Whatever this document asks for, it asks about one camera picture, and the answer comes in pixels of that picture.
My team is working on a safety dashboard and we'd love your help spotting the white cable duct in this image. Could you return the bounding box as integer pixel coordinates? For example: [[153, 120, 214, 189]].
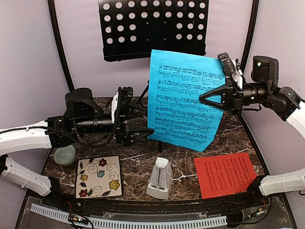
[[31, 204, 227, 229]]

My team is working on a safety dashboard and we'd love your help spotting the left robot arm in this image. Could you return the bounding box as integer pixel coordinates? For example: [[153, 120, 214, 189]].
[[0, 87, 154, 208]]

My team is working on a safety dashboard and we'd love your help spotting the square floral plate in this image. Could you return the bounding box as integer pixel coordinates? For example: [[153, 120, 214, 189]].
[[75, 155, 123, 199]]

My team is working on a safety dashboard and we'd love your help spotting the left black frame post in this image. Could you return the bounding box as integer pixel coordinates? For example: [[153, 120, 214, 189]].
[[47, 0, 75, 92]]

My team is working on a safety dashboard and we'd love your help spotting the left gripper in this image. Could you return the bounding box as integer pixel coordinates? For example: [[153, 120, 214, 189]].
[[75, 101, 154, 146]]

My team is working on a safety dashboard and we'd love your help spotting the red sheet music page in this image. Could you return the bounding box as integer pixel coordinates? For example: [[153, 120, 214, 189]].
[[194, 152, 257, 199]]

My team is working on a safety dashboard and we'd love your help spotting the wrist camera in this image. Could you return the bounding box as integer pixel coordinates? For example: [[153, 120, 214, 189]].
[[111, 87, 122, 124], [217, 52, 244, 89]]

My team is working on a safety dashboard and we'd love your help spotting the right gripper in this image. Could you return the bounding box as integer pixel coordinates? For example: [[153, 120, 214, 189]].
[[199, 77, 271, 115]]

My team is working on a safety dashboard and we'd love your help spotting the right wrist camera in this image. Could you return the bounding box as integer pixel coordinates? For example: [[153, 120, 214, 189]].
[[217, 52, 244, 89]]

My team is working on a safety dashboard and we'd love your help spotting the white metronome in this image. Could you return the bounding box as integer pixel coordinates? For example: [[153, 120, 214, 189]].
[[146, 157, 173, 200]]

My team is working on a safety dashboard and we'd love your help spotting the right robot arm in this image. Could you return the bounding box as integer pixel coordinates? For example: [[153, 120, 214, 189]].
[[199, 52, 305, 207]]

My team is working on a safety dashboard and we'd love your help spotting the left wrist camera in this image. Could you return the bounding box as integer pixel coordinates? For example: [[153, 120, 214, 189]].
[[111, 87, 122, 124]]

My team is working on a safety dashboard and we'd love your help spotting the black music stand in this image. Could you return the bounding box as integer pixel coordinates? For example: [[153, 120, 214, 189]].
[[97, 0, 208, 152]]

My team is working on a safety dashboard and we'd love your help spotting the blue sheet music page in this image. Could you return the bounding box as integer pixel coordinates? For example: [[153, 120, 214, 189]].
[[148, 50, 225, 152]]

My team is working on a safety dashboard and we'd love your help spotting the green ceramic bowl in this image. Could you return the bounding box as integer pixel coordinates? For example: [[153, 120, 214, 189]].
[[53, 145, 76, 166]]

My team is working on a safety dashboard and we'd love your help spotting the black frame post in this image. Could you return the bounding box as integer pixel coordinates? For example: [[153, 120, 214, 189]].
[[47, 0, 75, 92], [240, 0, 260, 71]]

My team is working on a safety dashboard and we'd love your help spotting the right black frame post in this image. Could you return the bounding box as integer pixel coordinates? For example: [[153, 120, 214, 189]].
[[240, 0, 260, 71]]

